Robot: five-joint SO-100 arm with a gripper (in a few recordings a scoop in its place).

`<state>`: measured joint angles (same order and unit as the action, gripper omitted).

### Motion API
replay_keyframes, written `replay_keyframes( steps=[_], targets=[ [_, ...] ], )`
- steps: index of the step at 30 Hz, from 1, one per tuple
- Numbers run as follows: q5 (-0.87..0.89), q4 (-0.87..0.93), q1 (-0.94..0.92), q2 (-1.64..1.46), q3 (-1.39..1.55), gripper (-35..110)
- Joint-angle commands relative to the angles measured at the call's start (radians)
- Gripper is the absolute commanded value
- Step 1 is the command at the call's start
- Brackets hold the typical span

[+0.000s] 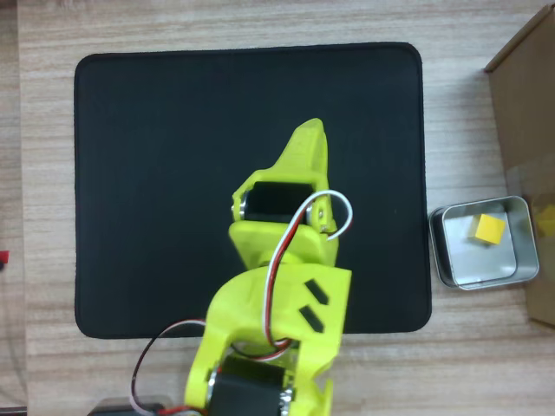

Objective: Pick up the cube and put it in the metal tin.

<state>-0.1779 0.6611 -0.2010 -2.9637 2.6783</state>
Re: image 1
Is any white red black servo cable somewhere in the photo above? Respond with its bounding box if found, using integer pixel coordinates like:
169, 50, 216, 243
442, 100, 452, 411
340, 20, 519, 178
263, 190, 355, 348

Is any brown cardboard box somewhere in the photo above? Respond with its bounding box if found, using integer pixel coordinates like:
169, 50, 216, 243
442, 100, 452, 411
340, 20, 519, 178
484, 3, 555, 328

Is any yellow cube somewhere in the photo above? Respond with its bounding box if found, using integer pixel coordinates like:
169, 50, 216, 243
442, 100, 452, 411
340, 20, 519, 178
467, 213, 507, 249

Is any black base box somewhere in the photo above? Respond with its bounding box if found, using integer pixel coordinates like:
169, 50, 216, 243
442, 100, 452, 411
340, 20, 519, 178
85, 395, 187, 416

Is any red black arm base cable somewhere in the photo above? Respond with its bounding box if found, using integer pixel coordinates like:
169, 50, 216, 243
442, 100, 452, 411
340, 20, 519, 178
128, 319, 210, 415

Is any black mouse pad mat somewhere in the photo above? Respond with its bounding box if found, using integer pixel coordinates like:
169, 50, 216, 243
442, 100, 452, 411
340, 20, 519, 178
72, 41, 433, 341

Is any square metal tin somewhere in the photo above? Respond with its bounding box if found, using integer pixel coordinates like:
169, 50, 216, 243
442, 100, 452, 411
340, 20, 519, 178
428, 195, 540, 290

